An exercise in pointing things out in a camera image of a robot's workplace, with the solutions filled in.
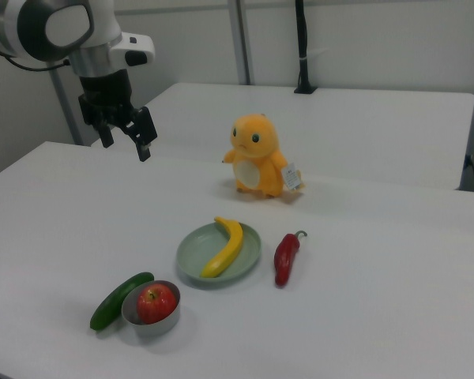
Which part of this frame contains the small metal bowl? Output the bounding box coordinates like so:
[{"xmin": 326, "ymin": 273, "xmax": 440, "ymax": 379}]
[{"xmin": 121, "ymin": 280, "xmax": 182, "ymax": 338}]

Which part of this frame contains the black camera pole with base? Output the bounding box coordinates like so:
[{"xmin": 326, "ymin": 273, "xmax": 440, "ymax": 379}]
[{"xmin": 293, "ymin": 0, "xmax": 320, "ymax": 95}]

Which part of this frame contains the green toy cucumber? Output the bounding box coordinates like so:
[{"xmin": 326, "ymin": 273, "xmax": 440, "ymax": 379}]
[{"xmin": 88, "ymin": 271, "xmax": 155, "ymax": 332}]

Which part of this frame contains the orange plush toy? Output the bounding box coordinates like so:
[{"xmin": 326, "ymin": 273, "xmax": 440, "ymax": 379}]
[{"xmin": 220, "ymin": 113, "xmax": 304, "ymax": 198}]

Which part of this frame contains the dark arm cable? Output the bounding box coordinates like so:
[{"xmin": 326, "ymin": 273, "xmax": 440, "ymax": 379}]
[{"xmin": 2, "ymin": 54, "xmax": 71, "ymax": 73}]

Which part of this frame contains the red toy chili pepper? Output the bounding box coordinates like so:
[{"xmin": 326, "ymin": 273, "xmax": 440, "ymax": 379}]
[{"xmin": 273, "ymin": 230, "xmax": 308, "ymax": 288}]

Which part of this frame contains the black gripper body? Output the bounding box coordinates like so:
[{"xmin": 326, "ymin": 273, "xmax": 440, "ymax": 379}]
[{"xmin": 77, "ymin": 69, "xmax": 142, "ymax": 137}]

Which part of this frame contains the green plastic plate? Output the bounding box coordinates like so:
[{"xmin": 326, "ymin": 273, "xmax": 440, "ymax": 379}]
[{"xmin": 175, "ymin": 221, "xmax": 263, "ymax": 286}]

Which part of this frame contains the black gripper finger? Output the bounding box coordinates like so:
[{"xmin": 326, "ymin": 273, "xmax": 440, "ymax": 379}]
[
  {"xmin": 122, "ymin": 105, "xmax": 159, "ymax": 163},
  {"xmin": 97, "ymin": 121, "xmax": 115, "ymax": 149}
]

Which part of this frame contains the grey partition post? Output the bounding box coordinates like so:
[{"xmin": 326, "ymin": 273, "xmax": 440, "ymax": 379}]
[
  {"xmin": 234, "ymin": 0, "xmax": 253, "ymax": 86},
  {"xmin": 48, "ymin": 66, "xmax": 85, "ymax": 146}
]

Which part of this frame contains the red toy apple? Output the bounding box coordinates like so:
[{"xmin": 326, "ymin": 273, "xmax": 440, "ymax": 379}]
[{"xmin": 136, "ymin": 283, "xmax": 179, "ymax": 325}]

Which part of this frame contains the yellow toy banana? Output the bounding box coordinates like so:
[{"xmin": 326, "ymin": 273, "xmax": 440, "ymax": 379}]
[{"xmin": 199, "ymin": 216, "xmax": 244, "ymax": 280}]

